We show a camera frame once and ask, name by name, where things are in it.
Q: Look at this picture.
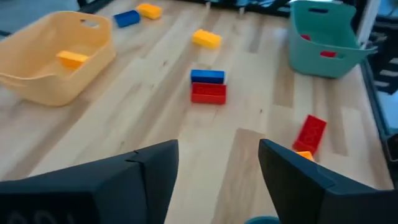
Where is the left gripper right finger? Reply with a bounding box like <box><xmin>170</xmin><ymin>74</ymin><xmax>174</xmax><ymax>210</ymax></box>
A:
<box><xmin>257</xmin><ymin>138</ymin><xmax>398</xmax><ymax>224</ymax></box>

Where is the blue-teal plastic bin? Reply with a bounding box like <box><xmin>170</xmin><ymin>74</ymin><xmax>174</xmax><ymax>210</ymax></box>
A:
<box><xmin>244</xmin><ymin>215</ymin><xmax>282</xmax><ymax>224</ymax></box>

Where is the blue toy brick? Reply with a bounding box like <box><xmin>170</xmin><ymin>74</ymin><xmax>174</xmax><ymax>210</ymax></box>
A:
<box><xmin>113</xmin><ymin>9</ymin><xmax>141</xmax><ymax>29</ymax></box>
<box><xmin>190</xmin><ymin>69</ymin><xmax>226</xmax><ymax>85</ymax></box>

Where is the yellow toy brick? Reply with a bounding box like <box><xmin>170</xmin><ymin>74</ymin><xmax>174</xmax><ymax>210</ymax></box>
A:
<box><xmin>55</xmin><ymin>50</ymin><xmax>91</xmax><ymax>70</ymax></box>
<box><xmin>192</xmin><ymin>29</ymin><xmax>223</xmax><ymax>50</ymax></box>

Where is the yellow plastic bin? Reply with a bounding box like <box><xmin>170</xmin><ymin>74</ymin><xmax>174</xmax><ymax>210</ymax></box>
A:
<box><xmin>0</xmin><ymin>11</ymin><xmax>117</xmax><ymax>108</ymax></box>

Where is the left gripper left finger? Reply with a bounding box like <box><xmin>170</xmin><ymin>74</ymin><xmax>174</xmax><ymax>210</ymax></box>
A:
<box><xmin>0</xmin><ymin>139</ymin><xmax>180</xmax><ymax>224</ymax></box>

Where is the green-teal plastic bin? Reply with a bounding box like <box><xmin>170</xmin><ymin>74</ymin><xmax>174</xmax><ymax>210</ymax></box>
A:
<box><xmin>287</xmin><ymin>0</ymin><xmax>379</xmax><ymax>79</ymax></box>

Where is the orange-yellow toy brick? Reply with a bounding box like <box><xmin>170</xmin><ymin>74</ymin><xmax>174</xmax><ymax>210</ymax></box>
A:
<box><xmin>295</xmin><ymin>151</ymin><xmax>315</xmax><ymax>162</ymax></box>
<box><xmin>136</xmin><ymin>2</ymin><xmax>164</xmax><ymax>21</ymax></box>

